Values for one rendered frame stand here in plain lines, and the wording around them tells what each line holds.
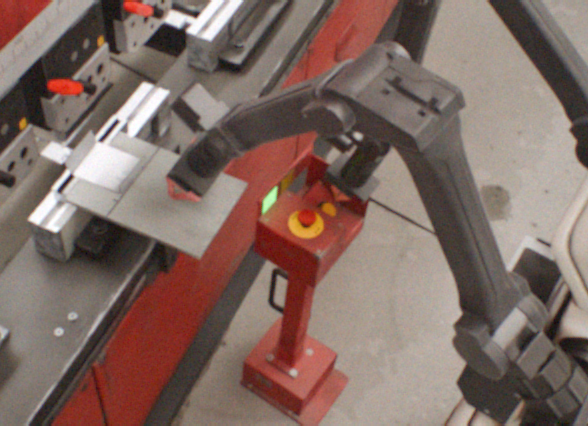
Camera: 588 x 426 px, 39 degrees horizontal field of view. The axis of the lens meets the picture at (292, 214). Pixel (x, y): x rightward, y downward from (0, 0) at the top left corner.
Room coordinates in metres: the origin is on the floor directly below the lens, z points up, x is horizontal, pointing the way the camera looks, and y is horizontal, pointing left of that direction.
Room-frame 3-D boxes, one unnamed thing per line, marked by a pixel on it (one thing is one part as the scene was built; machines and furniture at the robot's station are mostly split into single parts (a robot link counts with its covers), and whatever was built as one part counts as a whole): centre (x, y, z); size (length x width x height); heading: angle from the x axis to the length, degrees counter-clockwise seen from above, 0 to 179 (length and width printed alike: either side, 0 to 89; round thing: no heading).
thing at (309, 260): (1.07, -0.04, 0.75); 0.20 x 0.16 x 0.18; 152
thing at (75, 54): (0.91, 0.38, 1.26); 0.15 x 0.09 x 0.17; 162
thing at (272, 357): (1.07, -0.04, 0.13); 0.10 x 0.10 x 0.01; 62
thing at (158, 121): (0.99, 0.36, 0.92); 0.39 x 0.06 x 0.10; 162
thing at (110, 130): (0.96, 0.37, 0.99); 0.20 x 0.03 x 0.03; 162
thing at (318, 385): (1.06, -0.07, 0.06); 0.25 x 0.20 x 0.12; 62
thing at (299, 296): (1.07, -0.04, 0.39); 0.05 x 0.05 x 0.54; 62
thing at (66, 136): (0.94, 0.38, 1.13); 0.10 x 0.02 x 0.10; 162
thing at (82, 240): (0.96, 0.31, 0.89); 0.30 x 0.05 x 0.03; 162
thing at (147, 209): (0.89, 0.24, 1.00); 0.26 x 0.18 x 0.01; 72
